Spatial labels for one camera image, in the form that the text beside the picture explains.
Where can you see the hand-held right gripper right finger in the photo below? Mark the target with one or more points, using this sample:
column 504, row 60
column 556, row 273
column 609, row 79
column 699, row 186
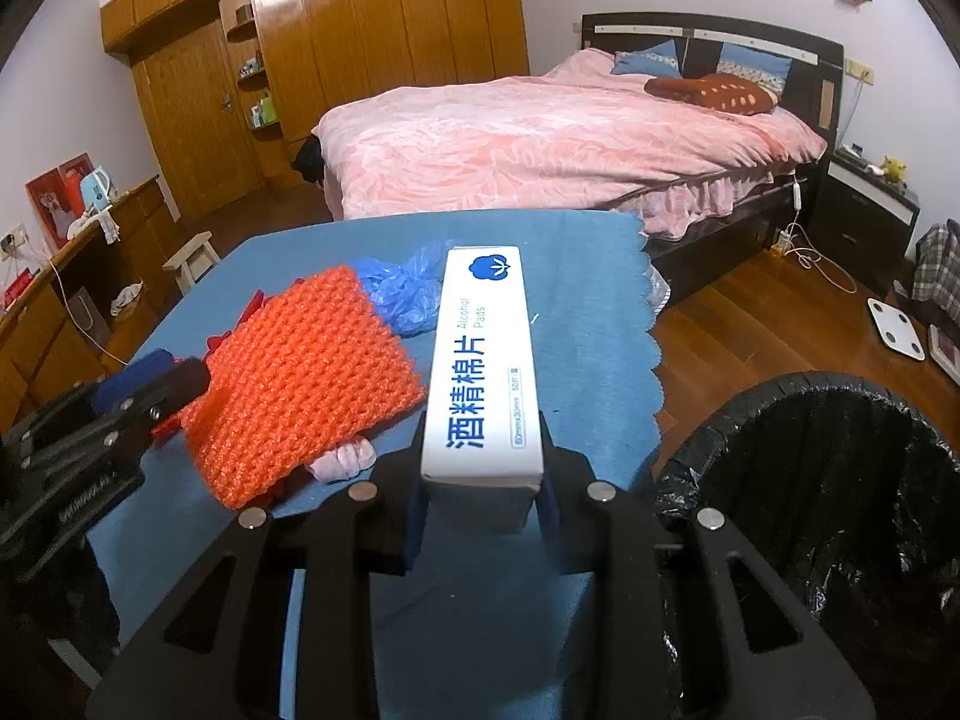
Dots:
column 545, row 521

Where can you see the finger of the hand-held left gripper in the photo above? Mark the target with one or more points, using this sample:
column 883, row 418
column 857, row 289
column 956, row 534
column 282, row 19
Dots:
column 131, row 375
column 184, row 386

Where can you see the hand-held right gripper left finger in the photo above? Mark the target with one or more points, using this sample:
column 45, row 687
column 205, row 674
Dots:
column 414, row 521

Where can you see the red glove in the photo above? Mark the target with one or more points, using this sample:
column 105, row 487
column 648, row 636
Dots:
column 255, row 305

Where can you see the white cardboard box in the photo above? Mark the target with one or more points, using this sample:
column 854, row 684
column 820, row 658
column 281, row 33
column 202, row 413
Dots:
column 480, row 360

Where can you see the black trash bin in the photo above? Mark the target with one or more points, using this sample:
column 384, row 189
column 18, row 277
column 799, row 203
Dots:
column 825, row 510

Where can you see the white paper bag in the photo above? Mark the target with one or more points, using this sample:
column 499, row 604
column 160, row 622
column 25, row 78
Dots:
column 82, row 309

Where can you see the pink white crumpled cloth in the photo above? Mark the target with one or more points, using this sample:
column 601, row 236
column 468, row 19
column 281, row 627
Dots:
column 345, row 459

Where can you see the long wooden dresser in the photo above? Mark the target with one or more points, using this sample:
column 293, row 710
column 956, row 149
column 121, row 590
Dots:
column 45, row 337

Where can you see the white wooden stool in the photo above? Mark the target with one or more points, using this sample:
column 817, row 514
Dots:
column 191, row 251

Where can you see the red box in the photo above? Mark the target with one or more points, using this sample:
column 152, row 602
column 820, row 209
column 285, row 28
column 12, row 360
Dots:
column 19, row 289

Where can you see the red framed photo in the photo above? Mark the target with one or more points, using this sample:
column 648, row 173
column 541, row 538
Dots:
column 46, row 210
column 79, row 163

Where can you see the light blue kettle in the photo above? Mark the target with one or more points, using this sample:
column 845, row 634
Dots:
column 96, row 191

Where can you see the blue table cloth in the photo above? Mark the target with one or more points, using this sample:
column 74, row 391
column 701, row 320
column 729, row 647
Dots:
column 577, row 315

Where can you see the crumpled blue plastic bag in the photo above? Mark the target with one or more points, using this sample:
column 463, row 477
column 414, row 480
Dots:
column 405, row 292

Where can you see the wooden door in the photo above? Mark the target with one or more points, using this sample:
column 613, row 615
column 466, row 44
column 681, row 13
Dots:
column 195, row 127

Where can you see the black clothing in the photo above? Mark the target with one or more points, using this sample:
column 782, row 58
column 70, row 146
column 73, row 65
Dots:
column 307, row 161

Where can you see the small shelf bottles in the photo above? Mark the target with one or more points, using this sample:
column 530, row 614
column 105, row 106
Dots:
column 253, row 64

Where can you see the pink blanket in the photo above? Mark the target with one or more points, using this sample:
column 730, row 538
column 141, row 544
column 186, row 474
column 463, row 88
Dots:
column 525, row 142

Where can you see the white bathroom scale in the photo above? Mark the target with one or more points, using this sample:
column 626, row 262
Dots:
column 900, row 330

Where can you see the white blanket controller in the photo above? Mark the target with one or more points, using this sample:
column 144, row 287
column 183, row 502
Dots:
column 797, row 195

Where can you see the wooden wardrobe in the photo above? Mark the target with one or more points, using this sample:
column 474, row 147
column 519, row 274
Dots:
column 390, row 15

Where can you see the dark nightstand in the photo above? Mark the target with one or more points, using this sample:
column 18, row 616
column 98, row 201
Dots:
column 855, row 225

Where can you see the brown dotted pillow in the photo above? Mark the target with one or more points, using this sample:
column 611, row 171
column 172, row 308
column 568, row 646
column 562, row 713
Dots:
column 712, row 92

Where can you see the blue pillow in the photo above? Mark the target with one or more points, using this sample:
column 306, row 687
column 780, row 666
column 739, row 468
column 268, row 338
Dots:
column 754, row 64
column 649, row 61

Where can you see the plaid clothes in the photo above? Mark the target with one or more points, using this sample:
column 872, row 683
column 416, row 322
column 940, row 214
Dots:
column 941, row 262

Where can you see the yellow plush toy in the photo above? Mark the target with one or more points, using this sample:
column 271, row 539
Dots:
column 894, row 169

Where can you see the dark wooden bed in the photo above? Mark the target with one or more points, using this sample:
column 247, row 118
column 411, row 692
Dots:
column 637, row 34

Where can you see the picture frame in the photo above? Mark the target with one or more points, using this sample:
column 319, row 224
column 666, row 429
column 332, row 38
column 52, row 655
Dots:
column 946, row 349

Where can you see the bedside wall socket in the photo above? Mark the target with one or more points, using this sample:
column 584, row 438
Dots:
column 860, row 71

